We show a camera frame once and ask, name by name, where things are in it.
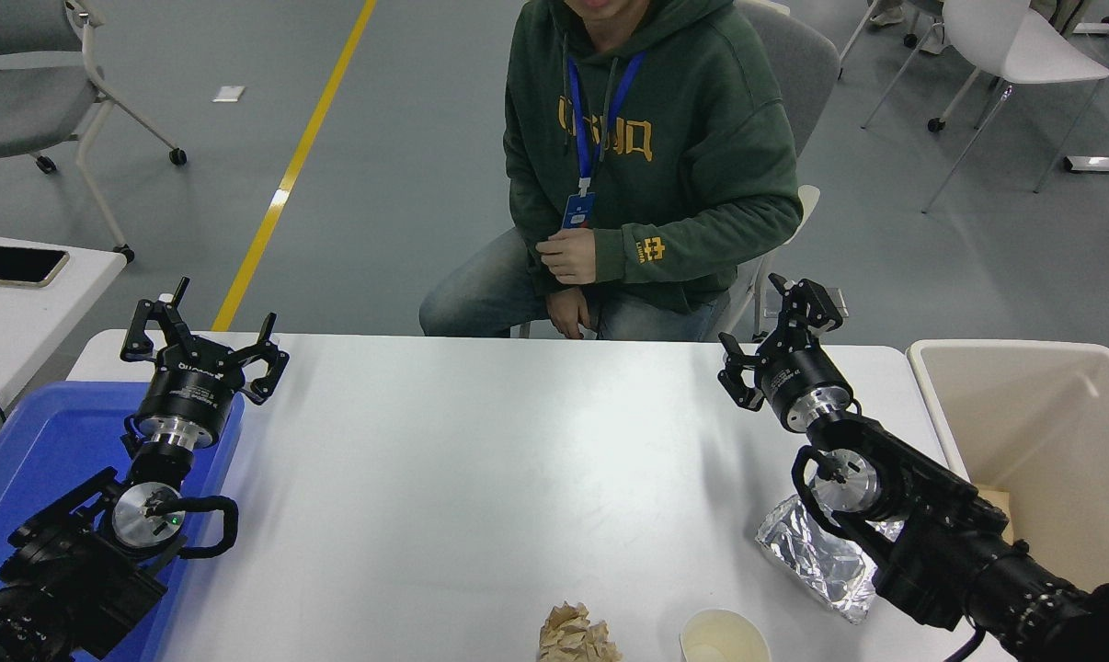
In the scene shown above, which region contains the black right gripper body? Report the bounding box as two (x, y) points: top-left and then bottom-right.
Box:
(757, 345), (852, 427)

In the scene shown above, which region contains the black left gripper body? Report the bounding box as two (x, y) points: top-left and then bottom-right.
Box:
(134, 354), (246, 433)

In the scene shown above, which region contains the foil tray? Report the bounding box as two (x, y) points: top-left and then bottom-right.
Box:
(755, 494), (907, 626)

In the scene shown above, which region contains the white paper cup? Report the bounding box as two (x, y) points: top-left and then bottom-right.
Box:
(680, 608), (772, 662)

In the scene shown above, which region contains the tan paper ball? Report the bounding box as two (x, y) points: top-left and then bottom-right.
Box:
(537, 601), (623, 662)

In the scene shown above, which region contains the person's right hand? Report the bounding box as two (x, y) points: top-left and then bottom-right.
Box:
(547, 287), (601, 341)

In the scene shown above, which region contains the person's left hand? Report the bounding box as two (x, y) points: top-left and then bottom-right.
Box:
(536, 228), (600, 286)

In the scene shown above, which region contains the white side table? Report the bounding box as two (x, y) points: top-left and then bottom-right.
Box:
(0, 232), (128, 438)

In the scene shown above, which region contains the blue plastic tray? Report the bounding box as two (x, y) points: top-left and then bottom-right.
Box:
(0, 381), (246, 662)

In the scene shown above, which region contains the black smartphone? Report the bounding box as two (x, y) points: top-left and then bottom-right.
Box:
(0, 245), (71, 290)

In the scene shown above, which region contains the person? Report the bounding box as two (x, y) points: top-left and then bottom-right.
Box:
(418, 0), (804, 341)

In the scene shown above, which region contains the large pale plastic bin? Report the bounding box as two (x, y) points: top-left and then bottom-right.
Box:
(906, 338), (1109, 662)

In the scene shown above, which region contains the tan paper sheet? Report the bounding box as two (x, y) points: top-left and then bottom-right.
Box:
(978, 485), (1015, 543)

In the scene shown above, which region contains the grey castor chair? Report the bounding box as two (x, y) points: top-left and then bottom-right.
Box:
(0, 0), (189, 264)

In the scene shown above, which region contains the white-legged castor chair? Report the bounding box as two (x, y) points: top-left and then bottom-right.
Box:
(838, 0), (1001, 134)

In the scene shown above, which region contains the white shell chair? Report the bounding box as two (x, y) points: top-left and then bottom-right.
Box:
(863, 0), (1109, 214)

